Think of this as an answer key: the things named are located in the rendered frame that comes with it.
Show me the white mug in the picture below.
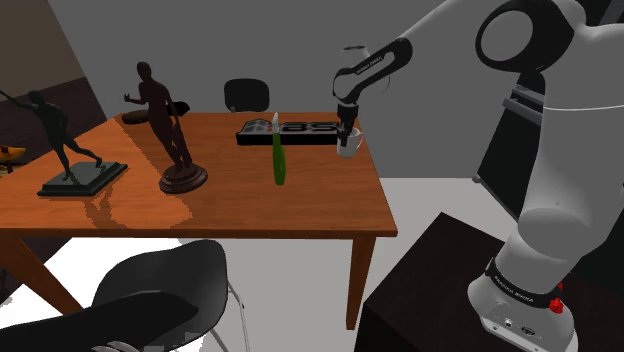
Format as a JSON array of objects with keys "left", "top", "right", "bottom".
[{"left": 336, "top": 127, "right": 365, "bottom": 159}]

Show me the black box with pale print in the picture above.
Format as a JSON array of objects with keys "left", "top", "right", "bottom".
[{"left": 235, "top": 118, "right": 343, "bottom": 147}]

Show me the green tool with white tip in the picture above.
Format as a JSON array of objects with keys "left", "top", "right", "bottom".
[{"left": 271, "top": 112, "right": 288, "bottom": 187}]

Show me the black chair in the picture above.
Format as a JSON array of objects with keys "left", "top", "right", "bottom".
[
  {"left": 223, "top": 78, "right": 271, "bottom": 114},
  {"left": 0, "top": 238, "right": 252, "bottom": 352}
]

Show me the wooden table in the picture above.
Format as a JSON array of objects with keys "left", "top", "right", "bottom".
[{"left": 0, "top": 111, "right": 399, "bottom": 332}]

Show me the dark cabinet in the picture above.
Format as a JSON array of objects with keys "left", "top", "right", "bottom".
[{"left": 471, "top": 71, "right": 548, "bottom": 222}]

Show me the brown figure on round base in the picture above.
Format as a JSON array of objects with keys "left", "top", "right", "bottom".
[{"left": 123, "top": 61, "right": 209, "bottom": 195}]

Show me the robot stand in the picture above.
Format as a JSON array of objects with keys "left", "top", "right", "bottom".
[{"left": 354, "top": 211, "right": 624, "bottom": 352}]

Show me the dark brown flat dish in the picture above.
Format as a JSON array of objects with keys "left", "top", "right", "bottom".
[{"left": 120, "top": 109, "right": 153, "bottom": 126}]

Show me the dark figure on square base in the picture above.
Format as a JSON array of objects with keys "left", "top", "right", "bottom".
[{"left": 0, "top": 89, "right": 129, "bottom": 198}]

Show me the yellow curved object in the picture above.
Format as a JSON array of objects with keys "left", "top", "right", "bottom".
[{"left": 0, "top": 144, "right": 27, "bottom": 175}]

